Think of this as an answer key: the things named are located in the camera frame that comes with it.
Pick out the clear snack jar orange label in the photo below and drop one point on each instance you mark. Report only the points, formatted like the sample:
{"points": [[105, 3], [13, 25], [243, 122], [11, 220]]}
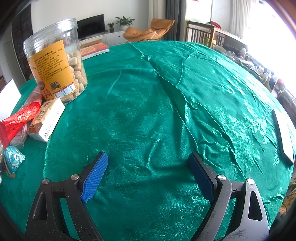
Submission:
{"points": [[54, 57]]}

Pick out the small dark potted plant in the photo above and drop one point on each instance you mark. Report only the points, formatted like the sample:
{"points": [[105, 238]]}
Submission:
{"points": [[111, 27]]}

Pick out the orange cover book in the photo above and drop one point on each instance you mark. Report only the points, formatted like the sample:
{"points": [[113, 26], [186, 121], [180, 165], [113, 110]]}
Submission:
{"points": [[93, 50]]}

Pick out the orange lounge chair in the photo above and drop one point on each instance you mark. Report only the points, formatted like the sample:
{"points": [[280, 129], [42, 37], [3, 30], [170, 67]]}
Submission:
{"points": [[158, 29]]}

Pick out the wooden bench chair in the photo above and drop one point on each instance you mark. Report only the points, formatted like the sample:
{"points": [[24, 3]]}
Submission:
{"points": [[209, 35]]}

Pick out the beige tissue box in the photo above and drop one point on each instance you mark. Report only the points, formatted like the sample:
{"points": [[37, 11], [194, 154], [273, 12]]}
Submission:
{"points": [[45, 120]]}

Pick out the black television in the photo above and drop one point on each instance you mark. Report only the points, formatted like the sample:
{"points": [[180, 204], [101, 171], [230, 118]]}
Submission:
{"points": [[91, 26]]}

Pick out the white storage box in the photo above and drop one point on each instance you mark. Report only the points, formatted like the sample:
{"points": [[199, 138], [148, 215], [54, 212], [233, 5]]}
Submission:
{"points": [[9, 97]]}

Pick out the teal fabric sachet with cord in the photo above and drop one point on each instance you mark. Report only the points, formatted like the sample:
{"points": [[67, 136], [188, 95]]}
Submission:
{"points": [[11, 159]]}

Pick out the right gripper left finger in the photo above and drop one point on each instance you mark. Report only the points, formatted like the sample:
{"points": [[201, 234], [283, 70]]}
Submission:
{"points": [[46, 219]]}

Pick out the green tablecloth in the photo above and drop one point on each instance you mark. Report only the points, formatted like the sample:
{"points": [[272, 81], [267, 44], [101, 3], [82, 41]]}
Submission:
{"points": [[149, 105]]}

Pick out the red snack packet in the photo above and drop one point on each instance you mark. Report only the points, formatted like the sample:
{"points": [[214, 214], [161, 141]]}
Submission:
{"points": [[13, 124]]}

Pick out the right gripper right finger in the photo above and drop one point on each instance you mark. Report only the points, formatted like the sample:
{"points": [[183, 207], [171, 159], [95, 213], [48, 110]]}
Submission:
{"points": [[248, 220]]}

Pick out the white tv cabinet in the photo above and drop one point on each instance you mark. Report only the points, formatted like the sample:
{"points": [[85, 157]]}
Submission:
{"points": [[110, 39]]}

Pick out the dark glass cabinet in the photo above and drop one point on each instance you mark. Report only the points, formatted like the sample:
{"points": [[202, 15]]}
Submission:
{"points": [[21, 29]]}

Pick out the green potted plant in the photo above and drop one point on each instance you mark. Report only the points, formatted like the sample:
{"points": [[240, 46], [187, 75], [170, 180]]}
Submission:
{"points": [[124, 22]]}

